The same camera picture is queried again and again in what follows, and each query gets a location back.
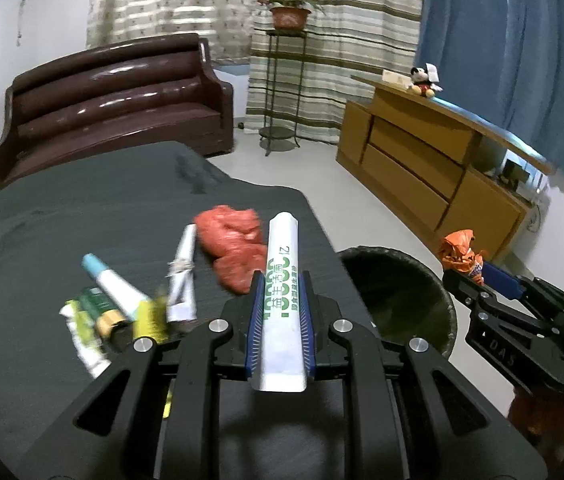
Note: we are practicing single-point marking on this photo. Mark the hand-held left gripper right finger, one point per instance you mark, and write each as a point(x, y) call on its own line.
point(309, 325)

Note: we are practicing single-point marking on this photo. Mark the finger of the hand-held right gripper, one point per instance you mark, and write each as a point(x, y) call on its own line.
point(466, 290)
point(501, 280)

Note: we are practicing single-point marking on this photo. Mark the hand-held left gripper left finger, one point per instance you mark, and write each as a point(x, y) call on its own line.
point(254, 325)

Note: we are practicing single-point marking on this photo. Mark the white tube green print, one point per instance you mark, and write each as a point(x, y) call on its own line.
point(282, 350)

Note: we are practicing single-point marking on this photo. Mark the orange plastic bag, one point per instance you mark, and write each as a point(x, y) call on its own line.
point(456, 252)

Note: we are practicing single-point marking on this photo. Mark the red plastic bag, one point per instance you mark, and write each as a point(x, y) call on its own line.
point(229, 230)
point(237, 272)

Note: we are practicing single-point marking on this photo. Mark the black trash bin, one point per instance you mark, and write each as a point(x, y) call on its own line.
point(396, 290)

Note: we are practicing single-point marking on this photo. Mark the white tube light blue cap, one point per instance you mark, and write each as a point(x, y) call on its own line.
point(112, 282)

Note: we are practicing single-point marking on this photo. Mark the twisted white wrapper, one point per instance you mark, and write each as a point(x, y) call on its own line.
point(182, 280)

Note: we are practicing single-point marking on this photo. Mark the yellow crumpled wrapper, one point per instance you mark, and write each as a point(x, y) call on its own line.
point(149, 320)

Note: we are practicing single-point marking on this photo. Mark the small dark box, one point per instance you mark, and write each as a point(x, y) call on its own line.
point(514, 171)

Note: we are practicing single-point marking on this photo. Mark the wooden cabinet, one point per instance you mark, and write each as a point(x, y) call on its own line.
point(411, 170)

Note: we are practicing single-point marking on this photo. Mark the dark green tube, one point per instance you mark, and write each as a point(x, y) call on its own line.
point(99, 305)

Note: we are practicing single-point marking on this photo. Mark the crumpled white green wrapper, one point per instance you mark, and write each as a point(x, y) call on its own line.
point(87, 345)

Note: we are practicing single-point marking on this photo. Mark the metal plant stand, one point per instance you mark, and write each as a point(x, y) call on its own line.
point(279, 135)

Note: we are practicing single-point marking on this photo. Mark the mouse plush toy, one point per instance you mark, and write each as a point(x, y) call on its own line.
point(424, 82)

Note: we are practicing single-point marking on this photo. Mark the small white box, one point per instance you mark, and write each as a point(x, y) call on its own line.
point(394, 79)

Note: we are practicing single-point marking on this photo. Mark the blue curtain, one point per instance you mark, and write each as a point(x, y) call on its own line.
point(506, 45)

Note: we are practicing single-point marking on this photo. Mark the striped curtain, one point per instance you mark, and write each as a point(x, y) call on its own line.
point(361, 60)

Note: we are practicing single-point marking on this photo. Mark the brown leather sofa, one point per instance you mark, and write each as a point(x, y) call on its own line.
point(112, 105)

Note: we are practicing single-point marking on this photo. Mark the potted plant red pot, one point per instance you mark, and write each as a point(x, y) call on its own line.
point(289, 17)

